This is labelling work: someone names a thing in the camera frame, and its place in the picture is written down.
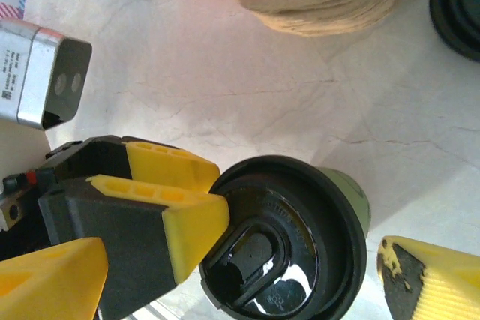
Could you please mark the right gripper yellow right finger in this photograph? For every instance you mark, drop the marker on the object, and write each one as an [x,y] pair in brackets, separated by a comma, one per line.
[442,290]

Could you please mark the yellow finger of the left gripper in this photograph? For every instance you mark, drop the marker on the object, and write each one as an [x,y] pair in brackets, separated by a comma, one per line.
[123,230]
[168,160]

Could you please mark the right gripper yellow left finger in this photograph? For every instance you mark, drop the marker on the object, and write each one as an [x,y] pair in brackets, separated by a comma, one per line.
[45,286]

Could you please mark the green white paper cup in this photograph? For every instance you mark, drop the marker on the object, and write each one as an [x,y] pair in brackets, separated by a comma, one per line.
[356,200]

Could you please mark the black cup lid stack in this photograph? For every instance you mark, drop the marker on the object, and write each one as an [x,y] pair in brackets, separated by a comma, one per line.
[461,9]

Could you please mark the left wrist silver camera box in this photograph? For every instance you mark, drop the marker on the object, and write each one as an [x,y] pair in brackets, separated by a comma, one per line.
[37,72]

